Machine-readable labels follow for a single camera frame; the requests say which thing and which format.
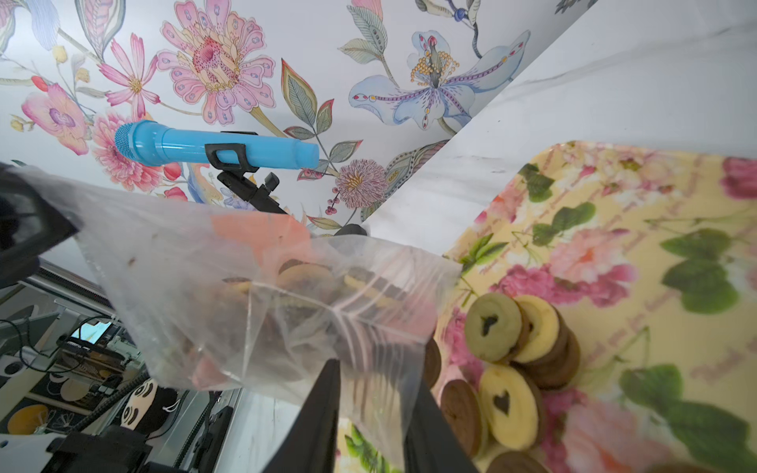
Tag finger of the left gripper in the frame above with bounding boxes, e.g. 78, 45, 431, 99
1, 164, 78, 289

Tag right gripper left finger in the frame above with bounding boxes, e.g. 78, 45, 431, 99
263, 360, 341, 473

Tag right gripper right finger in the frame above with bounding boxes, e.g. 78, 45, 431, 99
403, 380, 477, 473

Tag ziploc bag round cookies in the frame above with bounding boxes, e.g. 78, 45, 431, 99
13, 167, 461, 466

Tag poured round cookies pile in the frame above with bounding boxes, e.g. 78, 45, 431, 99
422, 292, 717, 473

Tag blue microphone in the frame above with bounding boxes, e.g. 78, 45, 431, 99
114, 120, 319, 173

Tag black microphone stand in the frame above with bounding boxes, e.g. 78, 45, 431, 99
204, 143, 286, 214

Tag floral yellow tray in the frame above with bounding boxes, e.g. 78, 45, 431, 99
333, 140, 757, 473

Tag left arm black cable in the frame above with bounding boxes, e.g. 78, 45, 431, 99
64, 369, 152, 436

